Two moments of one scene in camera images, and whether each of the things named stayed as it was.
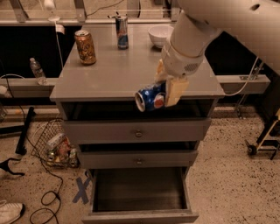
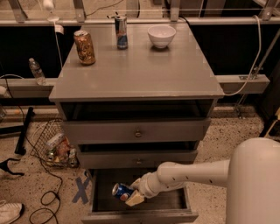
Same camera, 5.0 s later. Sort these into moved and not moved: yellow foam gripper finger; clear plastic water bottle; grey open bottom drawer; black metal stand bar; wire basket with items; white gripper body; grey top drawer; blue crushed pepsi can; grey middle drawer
Moved: blue crushed pepsi can; white gripper body; yellow foam gripper finger
Not moved: clear plastic water bottle; grey top drawer; black metal stand bar; grey middle drawer; wire basket with items; grey open bottom drawer
